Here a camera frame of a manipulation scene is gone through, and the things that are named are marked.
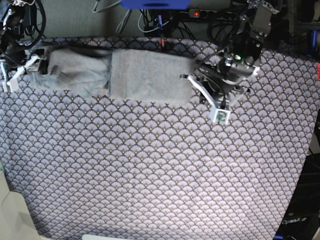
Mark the fan-patterned purple tablecloth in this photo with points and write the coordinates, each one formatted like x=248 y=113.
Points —
x=155 y=171

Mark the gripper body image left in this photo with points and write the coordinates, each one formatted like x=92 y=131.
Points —
x=16 y=57

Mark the light grey T-shirt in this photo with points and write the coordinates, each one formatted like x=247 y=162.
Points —
x=121 y=74

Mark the red black table clamp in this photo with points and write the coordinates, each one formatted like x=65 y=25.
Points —
x=162 y=43

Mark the black power strip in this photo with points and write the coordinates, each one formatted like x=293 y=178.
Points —
x=206 y=14

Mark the red clamp at right edge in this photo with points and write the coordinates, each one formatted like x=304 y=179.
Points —
x=318 y=71

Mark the white board at corner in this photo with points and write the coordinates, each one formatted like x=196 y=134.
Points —
x=15 y=220

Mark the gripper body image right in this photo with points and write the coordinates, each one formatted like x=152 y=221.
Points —
x=230 y=71

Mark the black OpenArm box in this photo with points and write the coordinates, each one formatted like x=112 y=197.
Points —
x=302 y=218

